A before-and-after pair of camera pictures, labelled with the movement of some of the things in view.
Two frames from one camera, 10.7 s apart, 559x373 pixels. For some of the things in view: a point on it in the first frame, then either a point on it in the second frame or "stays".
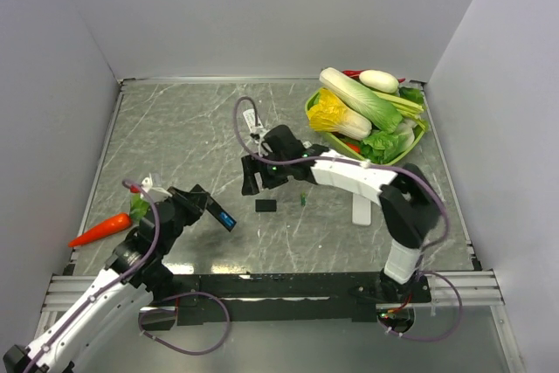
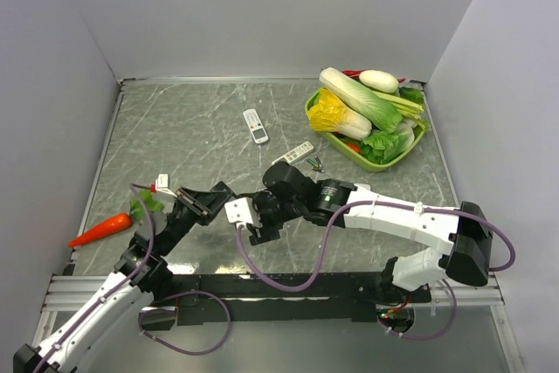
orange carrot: x=106 y=226 stays
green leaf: x=139 y=206 stays
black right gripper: x=251 y=166 -> x=267 y=231
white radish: x=379 y=80 stays
